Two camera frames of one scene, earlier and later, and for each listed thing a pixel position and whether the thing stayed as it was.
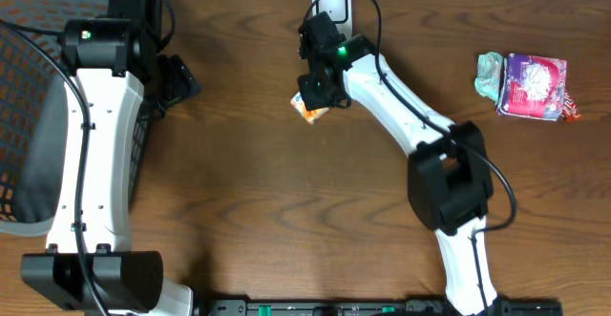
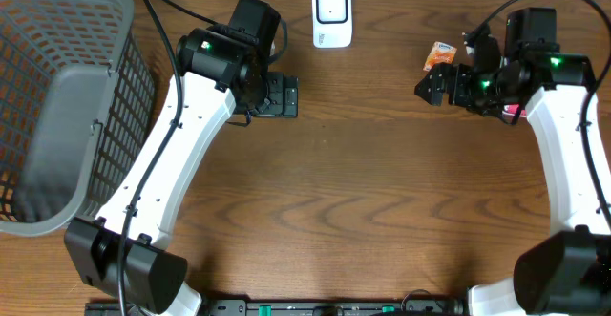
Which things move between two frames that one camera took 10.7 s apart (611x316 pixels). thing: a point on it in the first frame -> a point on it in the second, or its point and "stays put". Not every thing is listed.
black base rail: [376, 306] stays put
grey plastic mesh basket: [33, 104] stays put
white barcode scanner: [337, 5] stays put
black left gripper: [179, 80] -> [284, 96]
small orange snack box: [309, 115] -> [440, 53]
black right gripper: [310, 98] -> [461, 73]
